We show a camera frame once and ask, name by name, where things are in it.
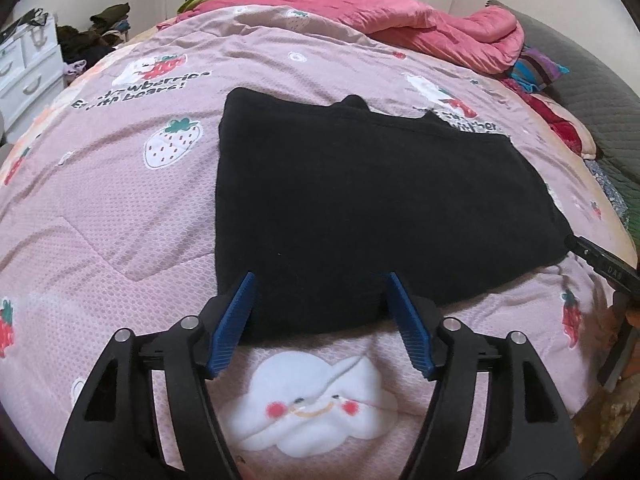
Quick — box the pile of dark clothes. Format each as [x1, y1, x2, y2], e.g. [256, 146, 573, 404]
[55, 2, 132, 68]

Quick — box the red cloth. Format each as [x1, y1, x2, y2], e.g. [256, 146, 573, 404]
[500, 77, 596, 158]

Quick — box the pink quilt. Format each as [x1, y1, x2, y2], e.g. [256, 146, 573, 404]
[192, 0, 526, 76]

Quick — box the striped purple and teal cloth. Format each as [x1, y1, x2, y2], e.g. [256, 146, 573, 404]
[510, 45, 571, 93]

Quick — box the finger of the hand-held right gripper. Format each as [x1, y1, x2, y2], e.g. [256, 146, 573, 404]
[565, 234, 640, 297]

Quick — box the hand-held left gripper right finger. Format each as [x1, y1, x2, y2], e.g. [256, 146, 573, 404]
[389, 272, 584, 480]

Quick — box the grey quilted mattress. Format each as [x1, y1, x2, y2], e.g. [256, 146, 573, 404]
[492, 0, 640, 186]

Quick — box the blue speckled cloth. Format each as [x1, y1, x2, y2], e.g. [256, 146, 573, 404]
[585, 160, 640, 241]

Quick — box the black sweater with orange cuffs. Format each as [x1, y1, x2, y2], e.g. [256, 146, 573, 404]
[214, 87, 576, 347]

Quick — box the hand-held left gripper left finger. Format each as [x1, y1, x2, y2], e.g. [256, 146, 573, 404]
[55, 271, 257, 480]

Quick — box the white drawer cabinet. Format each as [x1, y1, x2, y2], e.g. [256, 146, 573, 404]
[0, 10, 66, 133]

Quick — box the pink strawberry printed blanket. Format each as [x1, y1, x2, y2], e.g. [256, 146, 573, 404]
[0, 4, 640, 480]

